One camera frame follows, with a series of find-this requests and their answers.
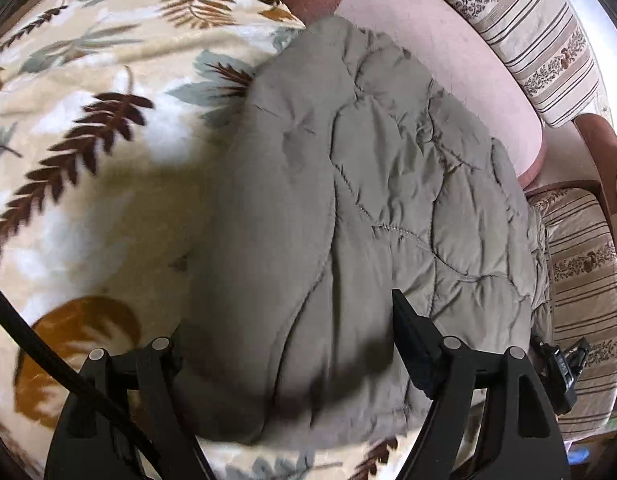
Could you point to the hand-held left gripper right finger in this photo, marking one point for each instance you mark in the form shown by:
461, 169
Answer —
423, 355

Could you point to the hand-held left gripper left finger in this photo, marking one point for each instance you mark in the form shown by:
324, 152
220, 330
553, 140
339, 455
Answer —
156, 380

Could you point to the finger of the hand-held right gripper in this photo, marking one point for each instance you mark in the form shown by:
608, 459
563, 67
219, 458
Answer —
563, 370

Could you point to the grey-green quilted jacket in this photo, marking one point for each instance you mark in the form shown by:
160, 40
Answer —
363, 200

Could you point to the striped floral seat cushion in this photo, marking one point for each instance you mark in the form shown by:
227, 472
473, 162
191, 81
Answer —
583, 270

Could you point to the leaf print fleece blanket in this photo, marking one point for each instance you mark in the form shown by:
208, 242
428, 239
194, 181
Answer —
113, 170

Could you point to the pink brown sofa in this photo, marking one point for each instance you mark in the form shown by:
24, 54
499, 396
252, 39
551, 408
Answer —
438, 50

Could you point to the striped floral back cushion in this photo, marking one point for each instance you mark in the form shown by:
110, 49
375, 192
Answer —
533, 25

